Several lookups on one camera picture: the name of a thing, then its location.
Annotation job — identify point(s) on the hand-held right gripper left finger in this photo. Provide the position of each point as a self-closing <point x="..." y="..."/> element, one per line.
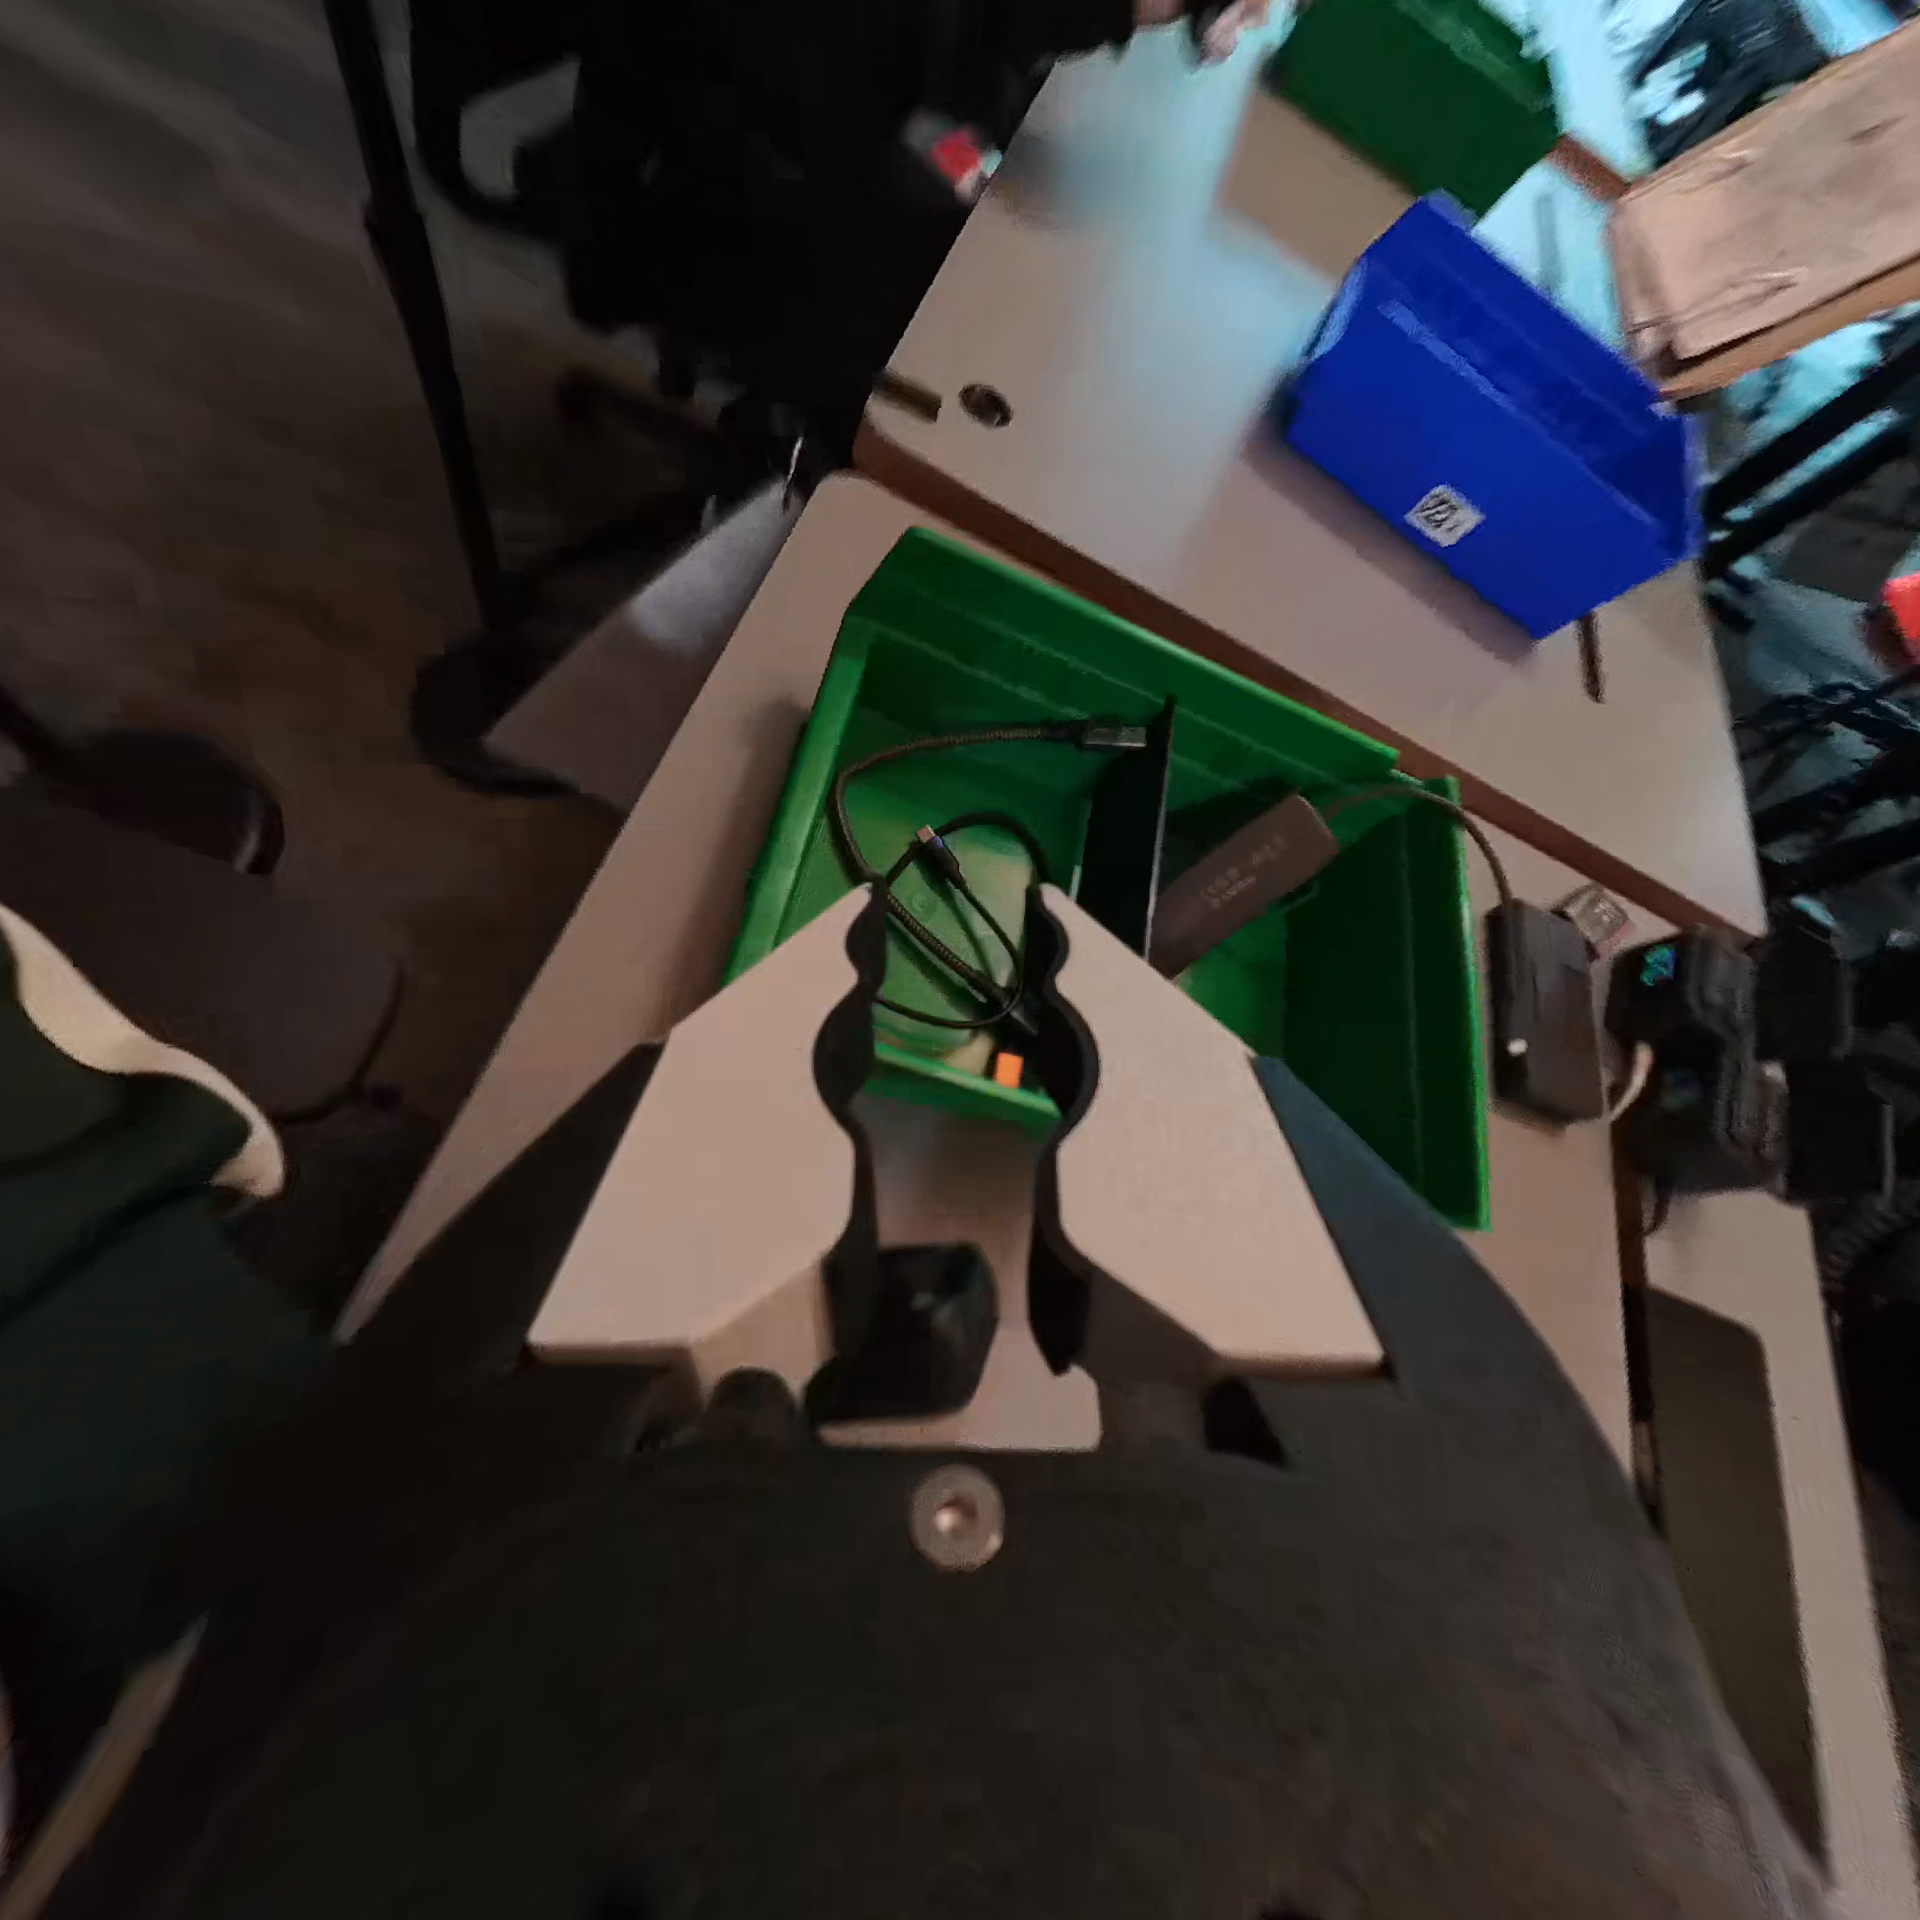
<point x="706" y="1184"/>

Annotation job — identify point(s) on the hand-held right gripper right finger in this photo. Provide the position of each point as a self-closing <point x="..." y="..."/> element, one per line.
<point x="1200" y="1184"/>

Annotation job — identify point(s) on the green plastic bin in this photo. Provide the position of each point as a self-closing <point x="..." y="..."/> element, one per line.
<point x="1412" y="89"/>
<point x="1349" y="1021"/>

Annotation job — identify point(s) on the grey desk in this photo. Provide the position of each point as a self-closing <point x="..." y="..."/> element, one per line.
<point x="645" y="930"/>
<point x="1142" y="330"/>

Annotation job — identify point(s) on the dark grey USB hub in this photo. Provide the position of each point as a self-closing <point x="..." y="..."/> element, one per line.
<point x="1237" y="886"/>

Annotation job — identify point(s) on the black bin divider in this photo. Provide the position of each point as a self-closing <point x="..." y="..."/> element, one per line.
<point x="1126" y="839"/>

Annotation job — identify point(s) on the black rectangular device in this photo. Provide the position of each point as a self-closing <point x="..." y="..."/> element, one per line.
<point x="1546" y="1021"/>

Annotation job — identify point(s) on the dark green jacket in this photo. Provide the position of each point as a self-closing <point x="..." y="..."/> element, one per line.
<point x="107" y="1172"/>

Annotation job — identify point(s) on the blue plastic bin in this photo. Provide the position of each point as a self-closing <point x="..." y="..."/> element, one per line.
<point x="1501" y="434"/>

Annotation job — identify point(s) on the black pole stand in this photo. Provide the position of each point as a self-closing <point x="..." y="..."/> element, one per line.
<point x="426" y="346"/>

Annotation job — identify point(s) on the cardboard box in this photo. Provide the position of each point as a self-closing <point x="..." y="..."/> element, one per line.
<point x="1770" y="225"/>

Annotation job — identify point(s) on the black camera equipment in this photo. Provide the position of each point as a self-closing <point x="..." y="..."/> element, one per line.
<point x="1725" y="1049"/>

